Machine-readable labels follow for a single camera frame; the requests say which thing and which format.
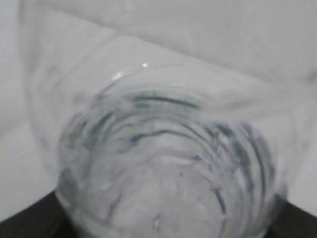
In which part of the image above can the clear green-label water bottle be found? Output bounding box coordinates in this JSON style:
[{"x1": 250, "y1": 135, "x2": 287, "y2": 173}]
[{"x1": 19, "y1": 0, "x2": 317, "y2": 238}]

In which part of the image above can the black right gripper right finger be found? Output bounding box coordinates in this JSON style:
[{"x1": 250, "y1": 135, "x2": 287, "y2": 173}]
[{"x1": 263, "y1": 195, "x2": 317, "y2": 238}]

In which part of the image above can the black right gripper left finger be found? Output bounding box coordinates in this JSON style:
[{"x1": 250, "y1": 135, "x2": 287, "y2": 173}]
[{"x1": 0, "y1": 192, "x2": 74, "y2": 238}]

